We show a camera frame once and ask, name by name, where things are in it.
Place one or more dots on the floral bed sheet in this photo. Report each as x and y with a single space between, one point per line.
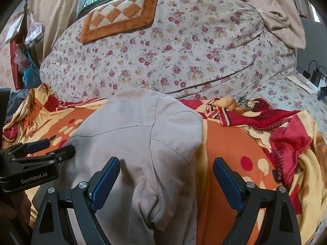
288 99

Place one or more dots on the orange checkered mat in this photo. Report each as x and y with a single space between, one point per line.
148 10

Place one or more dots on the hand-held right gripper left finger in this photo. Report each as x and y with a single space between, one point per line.
104 183

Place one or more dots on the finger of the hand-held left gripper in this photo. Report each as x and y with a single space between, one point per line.
63 151
38 144

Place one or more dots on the grey blue cloth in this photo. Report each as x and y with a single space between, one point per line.
18 99

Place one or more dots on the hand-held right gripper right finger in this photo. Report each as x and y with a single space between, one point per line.
227 183

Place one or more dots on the floral quilt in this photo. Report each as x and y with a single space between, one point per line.
166 51

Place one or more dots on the blue plastic bag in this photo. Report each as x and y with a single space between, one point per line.
30 75

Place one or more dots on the beige blanket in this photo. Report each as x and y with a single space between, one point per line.
278 17

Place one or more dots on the person's left hand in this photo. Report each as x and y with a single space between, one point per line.
10 210

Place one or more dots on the clear plastic bag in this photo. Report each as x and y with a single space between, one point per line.
33 32

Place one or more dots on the beige jacket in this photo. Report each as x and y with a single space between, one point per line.
143 145

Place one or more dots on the black charger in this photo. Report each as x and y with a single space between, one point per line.
318 76

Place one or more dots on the white paper sheet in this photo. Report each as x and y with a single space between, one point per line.
14 29

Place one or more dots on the orange red printed blanket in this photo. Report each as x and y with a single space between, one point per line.
230 143

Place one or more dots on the white power strip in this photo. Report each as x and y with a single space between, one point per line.
304 83

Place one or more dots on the plain beige curtain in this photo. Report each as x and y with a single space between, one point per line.
56 12

